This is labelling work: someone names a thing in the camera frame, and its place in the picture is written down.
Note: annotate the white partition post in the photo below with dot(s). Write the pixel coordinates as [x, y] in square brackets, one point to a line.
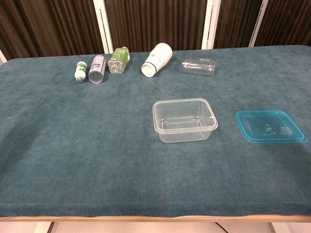
[103, 26]
[209, 24]
[2, 57]
[258, 21]

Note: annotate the clear plastic food container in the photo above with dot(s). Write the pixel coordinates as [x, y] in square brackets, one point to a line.
[170, 138]

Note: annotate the white paper cup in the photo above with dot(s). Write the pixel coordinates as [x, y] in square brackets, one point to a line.
[156, 60]

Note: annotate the clear plastic jar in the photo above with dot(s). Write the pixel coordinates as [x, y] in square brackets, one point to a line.
[198, 66]

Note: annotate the dark slatted partition panel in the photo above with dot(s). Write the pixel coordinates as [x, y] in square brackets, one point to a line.
[48, 24]
[155, 21]
[235, 21]
[289, 21]

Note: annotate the white table leg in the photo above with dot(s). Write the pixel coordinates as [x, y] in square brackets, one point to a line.
[279, 228]

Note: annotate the translucent blue plastic lid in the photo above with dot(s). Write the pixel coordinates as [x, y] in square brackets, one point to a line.
[267, 127]

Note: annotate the silver spray can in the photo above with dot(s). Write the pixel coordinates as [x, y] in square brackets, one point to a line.
[97, 68]

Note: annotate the small white green-label bottle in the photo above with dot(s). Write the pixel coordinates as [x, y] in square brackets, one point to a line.
[80, 71]

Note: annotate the clear green sanitizer bottle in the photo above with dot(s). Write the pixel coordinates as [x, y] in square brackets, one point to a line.
[117, 60]

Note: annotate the teal velvet table cloth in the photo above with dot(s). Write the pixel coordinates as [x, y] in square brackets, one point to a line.
[73, 145]

